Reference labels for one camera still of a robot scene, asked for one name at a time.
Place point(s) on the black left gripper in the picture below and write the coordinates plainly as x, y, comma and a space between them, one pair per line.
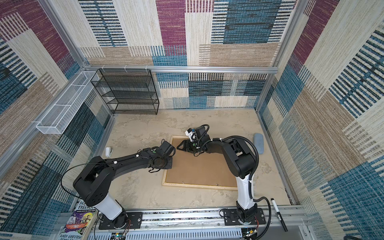
169, 166

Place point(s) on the white wire mesh basket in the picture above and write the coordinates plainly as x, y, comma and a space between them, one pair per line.
59, 116

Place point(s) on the black wire shelf rack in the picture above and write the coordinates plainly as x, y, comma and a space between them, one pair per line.
127, 91

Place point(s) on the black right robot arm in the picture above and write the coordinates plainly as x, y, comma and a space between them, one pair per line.
242, 158

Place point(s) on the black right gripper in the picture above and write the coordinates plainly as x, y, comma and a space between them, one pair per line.
186, 147

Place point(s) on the black marker pen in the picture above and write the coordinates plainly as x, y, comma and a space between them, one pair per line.
279, 215

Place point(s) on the brown frame backing board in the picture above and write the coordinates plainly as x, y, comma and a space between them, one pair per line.
198, 171

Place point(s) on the colourful treehouse book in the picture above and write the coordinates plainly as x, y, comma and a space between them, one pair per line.
78, 222

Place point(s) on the small white plastic device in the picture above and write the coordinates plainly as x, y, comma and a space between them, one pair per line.
108, 152

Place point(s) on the light wooden picture frame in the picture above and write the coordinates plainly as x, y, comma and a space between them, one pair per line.
195, 186

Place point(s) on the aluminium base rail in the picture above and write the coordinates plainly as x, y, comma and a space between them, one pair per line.
211, 224

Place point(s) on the grey blue oval case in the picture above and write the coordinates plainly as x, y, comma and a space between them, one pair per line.
258, 141

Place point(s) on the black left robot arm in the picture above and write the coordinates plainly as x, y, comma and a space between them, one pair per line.
94, 181

